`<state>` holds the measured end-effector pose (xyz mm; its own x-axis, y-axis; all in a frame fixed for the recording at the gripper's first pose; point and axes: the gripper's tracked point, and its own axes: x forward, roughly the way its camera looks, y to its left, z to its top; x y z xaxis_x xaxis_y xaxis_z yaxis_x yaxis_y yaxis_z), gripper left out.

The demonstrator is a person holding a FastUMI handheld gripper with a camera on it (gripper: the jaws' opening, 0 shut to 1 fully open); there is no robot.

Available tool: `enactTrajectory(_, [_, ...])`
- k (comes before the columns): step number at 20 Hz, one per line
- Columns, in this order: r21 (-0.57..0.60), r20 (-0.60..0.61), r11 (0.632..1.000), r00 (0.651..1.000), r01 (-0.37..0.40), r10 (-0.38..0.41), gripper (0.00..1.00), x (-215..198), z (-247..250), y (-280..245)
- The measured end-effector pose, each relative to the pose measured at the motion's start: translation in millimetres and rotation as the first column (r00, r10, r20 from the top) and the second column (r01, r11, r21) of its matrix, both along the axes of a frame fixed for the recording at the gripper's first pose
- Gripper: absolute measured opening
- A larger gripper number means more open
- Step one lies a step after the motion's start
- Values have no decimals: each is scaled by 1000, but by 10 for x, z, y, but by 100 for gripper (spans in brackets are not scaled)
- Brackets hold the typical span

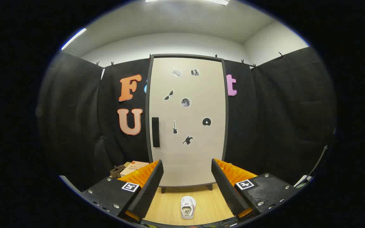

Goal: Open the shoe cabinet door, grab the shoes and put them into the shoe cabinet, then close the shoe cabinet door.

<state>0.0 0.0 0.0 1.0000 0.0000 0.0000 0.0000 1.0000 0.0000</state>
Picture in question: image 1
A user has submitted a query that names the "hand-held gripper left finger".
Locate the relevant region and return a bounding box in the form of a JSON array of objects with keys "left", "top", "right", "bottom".
[{"left": 80, "top": 159, "right": 164, "bottom": 224}]

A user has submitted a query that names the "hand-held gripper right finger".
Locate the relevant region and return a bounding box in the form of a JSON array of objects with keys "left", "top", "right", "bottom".
[{"left": 211, "top": 158, "right": 300, "bottom": 222}]

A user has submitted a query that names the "long ceiling light strip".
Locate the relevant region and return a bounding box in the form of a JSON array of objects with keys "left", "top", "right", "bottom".
[{"left": 61, "top": 28, "right": 87, "bottom": 50}]

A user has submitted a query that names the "dark grey shoe cabinet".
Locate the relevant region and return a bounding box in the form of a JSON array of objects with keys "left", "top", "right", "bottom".
[{"left": 146, "top": 54, "right": 229, "bottom": 193}]

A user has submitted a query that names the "white shoe with red label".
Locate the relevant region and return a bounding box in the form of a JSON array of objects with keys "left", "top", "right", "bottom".
[{"left": 181, "top": 196, "right": 197, "bottom": 220}]

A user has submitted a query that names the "white flat object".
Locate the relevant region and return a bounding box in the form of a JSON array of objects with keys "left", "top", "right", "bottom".
[{"left": 293, "top": 175, "right": 313, "bottom": 188}]

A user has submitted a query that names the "dark brown small object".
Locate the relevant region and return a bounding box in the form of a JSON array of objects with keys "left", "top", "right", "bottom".
[{"left": 110, "top": 165, "right": 126, "bottom": 178}]

